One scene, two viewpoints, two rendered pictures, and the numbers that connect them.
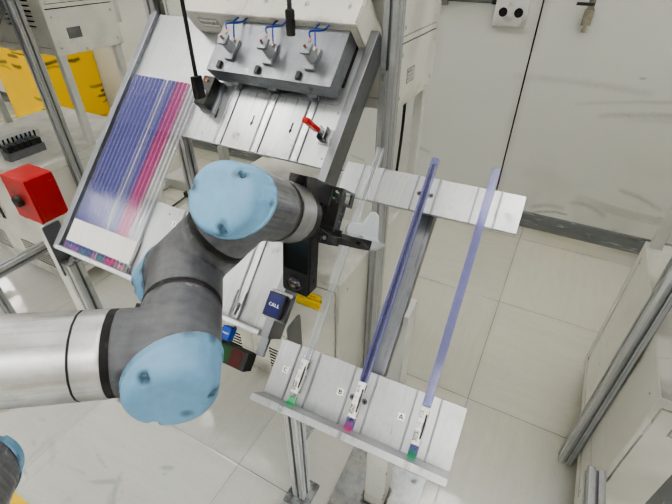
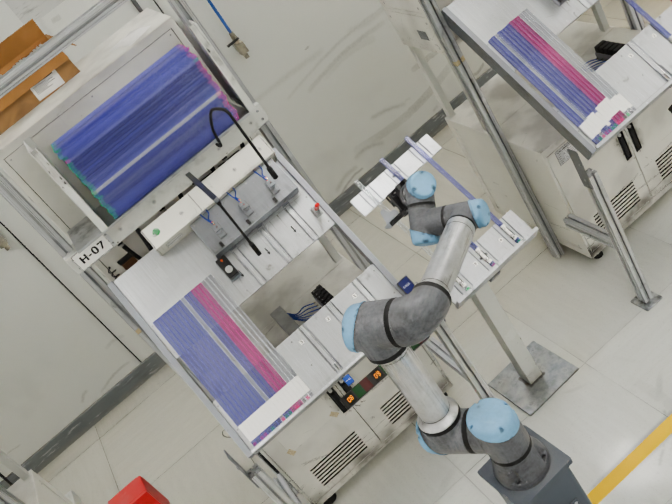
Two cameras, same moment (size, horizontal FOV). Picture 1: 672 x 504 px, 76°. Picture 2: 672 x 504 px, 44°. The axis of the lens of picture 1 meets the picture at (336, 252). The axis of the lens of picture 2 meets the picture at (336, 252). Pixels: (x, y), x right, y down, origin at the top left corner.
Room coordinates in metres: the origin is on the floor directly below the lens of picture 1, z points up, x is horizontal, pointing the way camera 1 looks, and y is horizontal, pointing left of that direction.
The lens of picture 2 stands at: (-0.96, 1.45, 2.33)
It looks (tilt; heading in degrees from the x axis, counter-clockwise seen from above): 32 degrees down; 323
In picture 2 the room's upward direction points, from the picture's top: 36 degrees counter-clockwise
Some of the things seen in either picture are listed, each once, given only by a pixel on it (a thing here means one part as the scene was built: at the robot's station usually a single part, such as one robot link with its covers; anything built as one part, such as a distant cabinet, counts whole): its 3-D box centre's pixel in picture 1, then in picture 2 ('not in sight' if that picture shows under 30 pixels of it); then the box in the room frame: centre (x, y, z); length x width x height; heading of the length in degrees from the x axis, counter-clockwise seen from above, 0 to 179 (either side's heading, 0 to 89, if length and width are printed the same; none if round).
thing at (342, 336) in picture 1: (298, 271); (317, 368); (1.33, 0.15, 0.31); 0.70 x 0.65 x 0.62; 62
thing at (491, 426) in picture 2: not in sight; (495, 428); (0.17, 0.53, 0.72); 0.13 x 0.12 x 0.14; 12
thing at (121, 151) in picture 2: not in sight; (147, 130); (1.20, 0.15, 1.52); 0.51 x 0.13 x 0.27; 62
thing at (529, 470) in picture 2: not in sight; (515, 454); (0.17, 0.53, 0.60); 0.15 x 0.15 x 0.10
